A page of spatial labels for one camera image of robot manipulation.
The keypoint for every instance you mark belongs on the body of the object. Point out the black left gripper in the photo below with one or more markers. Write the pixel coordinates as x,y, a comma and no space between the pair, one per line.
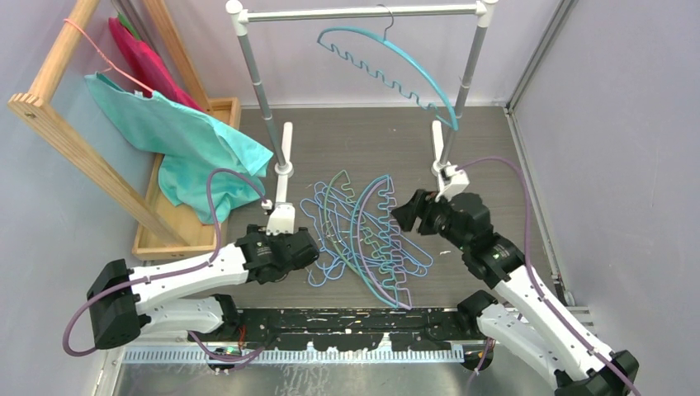
262,230

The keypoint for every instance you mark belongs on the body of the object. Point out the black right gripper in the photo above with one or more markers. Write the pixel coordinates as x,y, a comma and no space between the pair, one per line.
421,205

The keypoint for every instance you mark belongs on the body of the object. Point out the teal plastic hanger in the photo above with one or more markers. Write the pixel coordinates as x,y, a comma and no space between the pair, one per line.
393,84
417,261

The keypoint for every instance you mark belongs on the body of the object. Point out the purple plastic hanger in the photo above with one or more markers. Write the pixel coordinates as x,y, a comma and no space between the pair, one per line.
391,289

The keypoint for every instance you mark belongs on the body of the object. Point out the green plastic hanger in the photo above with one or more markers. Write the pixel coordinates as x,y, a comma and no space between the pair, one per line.
339,202

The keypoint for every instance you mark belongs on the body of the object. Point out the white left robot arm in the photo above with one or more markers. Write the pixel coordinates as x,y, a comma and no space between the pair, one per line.
127,302

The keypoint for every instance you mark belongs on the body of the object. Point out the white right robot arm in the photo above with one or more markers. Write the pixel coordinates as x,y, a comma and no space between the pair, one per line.
517,310

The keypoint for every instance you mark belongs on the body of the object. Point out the wooden clothes rack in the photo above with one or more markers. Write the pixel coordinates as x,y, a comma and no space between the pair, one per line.
50,210

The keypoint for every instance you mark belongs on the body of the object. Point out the teal green shirt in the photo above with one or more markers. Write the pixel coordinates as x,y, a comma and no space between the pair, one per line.
207,165

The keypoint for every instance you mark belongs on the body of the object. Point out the silver white clothes rack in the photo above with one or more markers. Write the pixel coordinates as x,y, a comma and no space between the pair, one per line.
320,78

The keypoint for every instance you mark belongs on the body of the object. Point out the red pink shirt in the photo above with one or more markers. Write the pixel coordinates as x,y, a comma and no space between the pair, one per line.
147,66

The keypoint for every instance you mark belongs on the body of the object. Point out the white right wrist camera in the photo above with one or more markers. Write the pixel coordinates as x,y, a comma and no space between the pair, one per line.
451,182

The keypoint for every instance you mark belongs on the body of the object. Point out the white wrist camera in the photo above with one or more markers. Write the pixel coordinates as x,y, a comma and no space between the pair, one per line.
281,217
451,182

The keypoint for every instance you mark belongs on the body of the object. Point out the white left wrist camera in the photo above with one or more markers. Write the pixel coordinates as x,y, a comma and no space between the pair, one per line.
281,217

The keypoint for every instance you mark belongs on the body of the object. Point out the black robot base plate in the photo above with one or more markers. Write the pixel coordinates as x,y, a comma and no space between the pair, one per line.
342,329

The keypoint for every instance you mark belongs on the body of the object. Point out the perforated metal rail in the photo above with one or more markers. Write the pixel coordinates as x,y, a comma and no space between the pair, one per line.
382,354

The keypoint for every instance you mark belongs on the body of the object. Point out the pink wire hanger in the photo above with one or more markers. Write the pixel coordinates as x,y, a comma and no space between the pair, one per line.
111,65

